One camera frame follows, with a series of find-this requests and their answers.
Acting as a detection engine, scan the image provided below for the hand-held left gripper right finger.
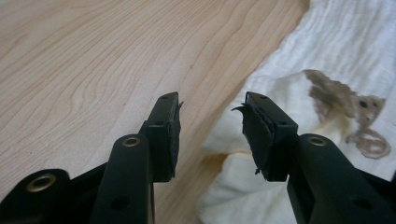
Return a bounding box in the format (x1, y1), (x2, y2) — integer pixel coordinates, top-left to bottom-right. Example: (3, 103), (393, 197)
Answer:
(231, 91), (396, 224)

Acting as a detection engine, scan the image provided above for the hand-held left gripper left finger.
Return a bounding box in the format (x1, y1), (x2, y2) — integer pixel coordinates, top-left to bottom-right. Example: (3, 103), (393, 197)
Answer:
(89, 91), (184, 224)

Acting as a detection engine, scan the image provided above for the white cloth with brown print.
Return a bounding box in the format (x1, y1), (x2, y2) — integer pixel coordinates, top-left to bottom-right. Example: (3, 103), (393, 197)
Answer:
(196, 0), (396, 224)

